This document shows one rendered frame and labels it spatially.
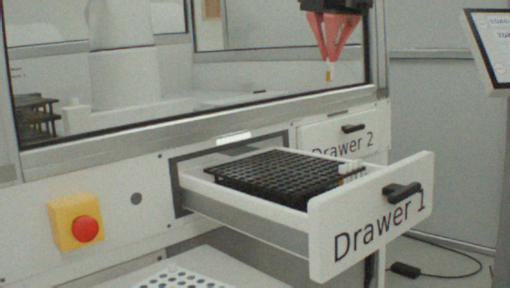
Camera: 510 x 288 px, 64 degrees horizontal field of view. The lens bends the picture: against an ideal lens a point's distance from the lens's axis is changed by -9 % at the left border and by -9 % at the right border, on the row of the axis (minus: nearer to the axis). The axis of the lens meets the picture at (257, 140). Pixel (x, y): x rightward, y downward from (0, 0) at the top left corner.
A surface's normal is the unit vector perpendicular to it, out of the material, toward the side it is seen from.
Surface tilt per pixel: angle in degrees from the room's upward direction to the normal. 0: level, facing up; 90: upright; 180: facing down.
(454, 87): 90
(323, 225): 90
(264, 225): 90
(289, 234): 90
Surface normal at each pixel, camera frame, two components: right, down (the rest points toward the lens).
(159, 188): 0.66, 0.12
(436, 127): -0.71, 0.20
